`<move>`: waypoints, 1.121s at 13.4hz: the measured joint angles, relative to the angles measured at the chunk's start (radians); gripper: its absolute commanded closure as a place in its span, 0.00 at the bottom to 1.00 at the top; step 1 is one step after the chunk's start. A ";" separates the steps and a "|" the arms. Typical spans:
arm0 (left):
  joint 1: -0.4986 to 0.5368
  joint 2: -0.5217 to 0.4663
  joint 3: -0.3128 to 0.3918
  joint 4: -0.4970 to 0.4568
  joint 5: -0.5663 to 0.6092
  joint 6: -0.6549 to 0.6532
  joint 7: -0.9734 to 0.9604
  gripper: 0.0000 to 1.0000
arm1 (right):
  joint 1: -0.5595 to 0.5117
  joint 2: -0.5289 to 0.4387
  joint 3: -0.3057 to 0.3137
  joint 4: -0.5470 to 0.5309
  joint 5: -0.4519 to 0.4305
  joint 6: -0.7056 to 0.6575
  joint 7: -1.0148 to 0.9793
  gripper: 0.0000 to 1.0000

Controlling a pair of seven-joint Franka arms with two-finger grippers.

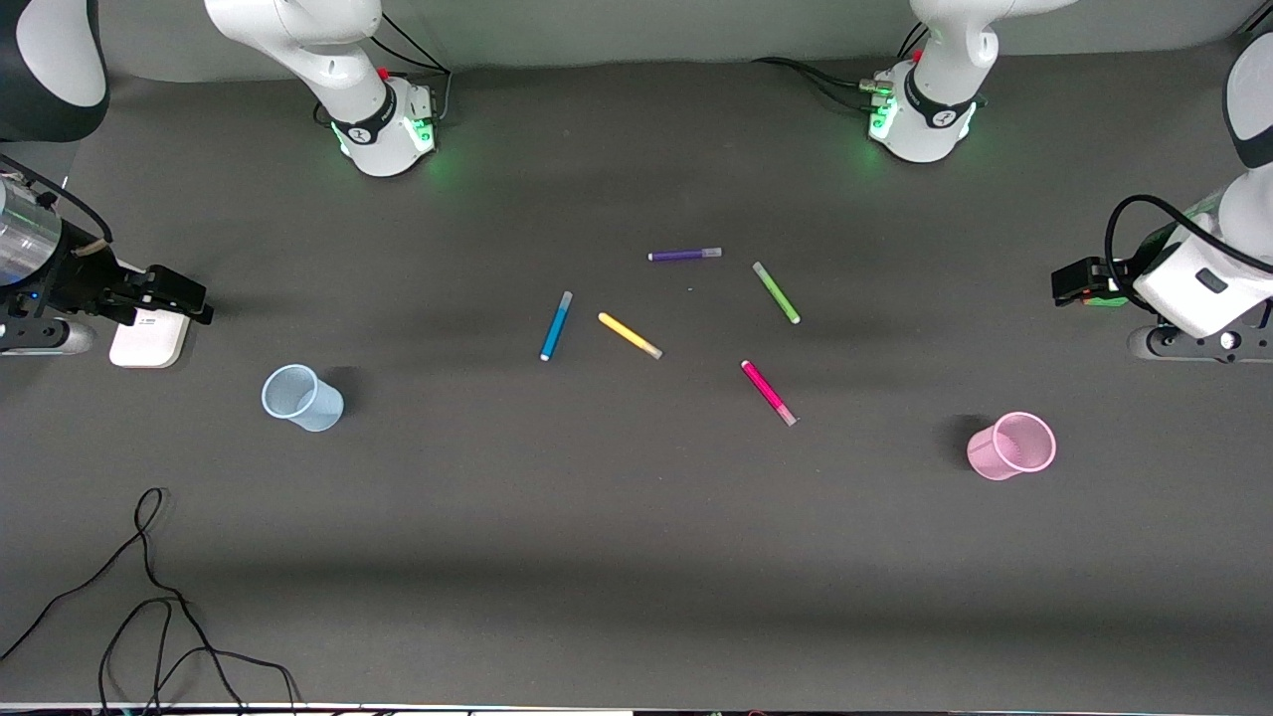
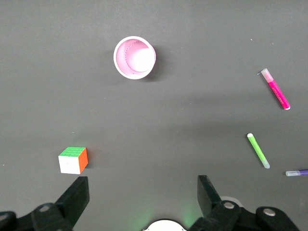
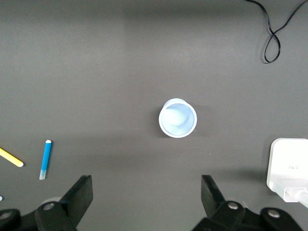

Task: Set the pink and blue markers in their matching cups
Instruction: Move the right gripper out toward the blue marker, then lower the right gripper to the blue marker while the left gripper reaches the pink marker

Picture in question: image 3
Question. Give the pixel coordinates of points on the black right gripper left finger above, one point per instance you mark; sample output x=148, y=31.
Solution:
x=72, y=204

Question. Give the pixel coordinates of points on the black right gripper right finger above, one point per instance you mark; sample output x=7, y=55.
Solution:
x=216, y=207

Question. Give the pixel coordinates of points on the blue marker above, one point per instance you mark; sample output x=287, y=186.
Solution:
x=46, y=158

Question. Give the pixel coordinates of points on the yellow marker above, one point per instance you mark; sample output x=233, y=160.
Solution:
x=10, y=158

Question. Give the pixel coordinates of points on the white power adapter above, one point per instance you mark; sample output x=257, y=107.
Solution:
x=286, y=163

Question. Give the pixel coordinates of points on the light blue plastic cup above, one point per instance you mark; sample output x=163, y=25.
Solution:
x=177, y=118

